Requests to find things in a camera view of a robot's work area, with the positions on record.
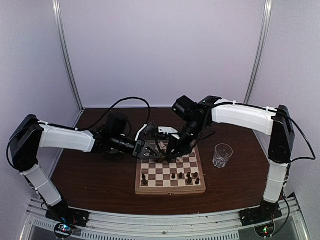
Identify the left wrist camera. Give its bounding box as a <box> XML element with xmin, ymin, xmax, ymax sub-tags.
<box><xmin>134</xmin><ymin>122</ymin><xmax>155</xmax><ymax>141</ymax></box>

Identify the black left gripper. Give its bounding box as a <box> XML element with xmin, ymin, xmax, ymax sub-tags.
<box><xmin>111</xmin><ymin>133</ymin><xmax>162</xmax><ymax>160</ymax></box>

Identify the clear plastic cup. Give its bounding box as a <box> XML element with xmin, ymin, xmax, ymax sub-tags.
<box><xmin>212</xmin><ymin>143</ymin><xmax>234</xmax><ymax>168</ymax></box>

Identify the wooden chess board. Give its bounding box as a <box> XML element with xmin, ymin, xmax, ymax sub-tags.
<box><xmin>135</xmin><ymin>147</ymin><xmax>206</xmax><ymax>196</ymax></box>

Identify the aluminium frame post left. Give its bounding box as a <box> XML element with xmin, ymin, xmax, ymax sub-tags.
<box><xmin>52</xmin><ymin>0</ymin><xmax>84</xmax><ymax>112</ymax></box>

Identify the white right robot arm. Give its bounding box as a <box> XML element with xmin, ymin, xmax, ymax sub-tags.
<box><xmin>157</xmin><ymin>95</ymin><xmax>295</xmax><ymax>221</ymax></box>

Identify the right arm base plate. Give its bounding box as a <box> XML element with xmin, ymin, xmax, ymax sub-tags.
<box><xmin>239</xmin><ymin>206</ymin><xmax>283</xmax><ymax>227</ymax></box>

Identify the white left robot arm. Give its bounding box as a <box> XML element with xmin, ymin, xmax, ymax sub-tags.
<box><xmin>6</xmin><ymin>114</ymin><xmax>161</xmax><ymax>222</ymax></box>

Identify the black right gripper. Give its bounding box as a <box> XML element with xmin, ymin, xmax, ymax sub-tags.
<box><xmin>166</xmin><ymin>118</ymin><xmax>208</xmax><ymax>161</ymax></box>

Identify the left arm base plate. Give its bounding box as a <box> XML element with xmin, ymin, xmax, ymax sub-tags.
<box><xmin>45</xmin><ymin>208</ymin><xmax>90</xmax><ymax>227</ymax></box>

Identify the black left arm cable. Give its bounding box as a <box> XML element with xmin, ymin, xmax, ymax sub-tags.
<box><xmin>94</xmin><ymin>97</ymin><xmax>152</xmax><ymax>133</ymax></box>

